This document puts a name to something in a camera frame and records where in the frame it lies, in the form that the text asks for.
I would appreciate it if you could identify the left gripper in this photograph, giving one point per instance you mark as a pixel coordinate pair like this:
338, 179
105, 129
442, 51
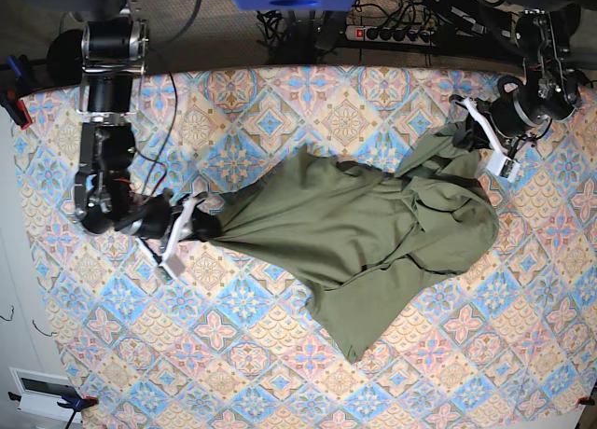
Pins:
512, 114

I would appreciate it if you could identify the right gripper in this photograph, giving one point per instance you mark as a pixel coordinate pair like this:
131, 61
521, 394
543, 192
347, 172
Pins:
156, 218

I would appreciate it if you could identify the green t-shirt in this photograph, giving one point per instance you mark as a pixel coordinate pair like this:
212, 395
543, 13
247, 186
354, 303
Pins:
363, 241

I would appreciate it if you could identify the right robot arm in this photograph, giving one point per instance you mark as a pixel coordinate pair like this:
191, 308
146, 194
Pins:
113, 55

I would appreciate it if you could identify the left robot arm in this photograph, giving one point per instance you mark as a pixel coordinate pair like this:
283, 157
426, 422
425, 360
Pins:
551, 78

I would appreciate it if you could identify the patterned tablecloth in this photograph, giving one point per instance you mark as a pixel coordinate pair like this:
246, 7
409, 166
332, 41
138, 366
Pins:
230, 344

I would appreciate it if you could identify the white power strip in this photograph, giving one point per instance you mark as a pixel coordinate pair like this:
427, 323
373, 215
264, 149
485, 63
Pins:
362, 33

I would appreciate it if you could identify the blue orange clamp lower left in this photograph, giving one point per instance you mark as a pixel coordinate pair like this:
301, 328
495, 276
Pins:
74, 403

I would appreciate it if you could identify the blue orange clamp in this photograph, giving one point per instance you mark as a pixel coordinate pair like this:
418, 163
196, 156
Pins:
74, 403
11, 99

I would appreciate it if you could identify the blue orange clamp upper left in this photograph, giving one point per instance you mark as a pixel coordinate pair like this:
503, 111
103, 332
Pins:
11, 99

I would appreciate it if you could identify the orange clamp lower right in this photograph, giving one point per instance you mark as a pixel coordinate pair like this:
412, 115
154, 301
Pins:
586, 401

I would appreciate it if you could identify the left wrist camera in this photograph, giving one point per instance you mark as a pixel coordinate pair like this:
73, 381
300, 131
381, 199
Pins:
502, 166

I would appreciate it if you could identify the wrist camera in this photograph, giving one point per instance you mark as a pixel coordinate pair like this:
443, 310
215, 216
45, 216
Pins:
171, 268
502, 166

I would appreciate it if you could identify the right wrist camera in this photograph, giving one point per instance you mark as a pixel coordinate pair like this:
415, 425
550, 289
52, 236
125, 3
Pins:
171, 268

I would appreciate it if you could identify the white wall box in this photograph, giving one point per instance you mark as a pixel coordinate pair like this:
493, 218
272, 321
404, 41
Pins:
28, 381

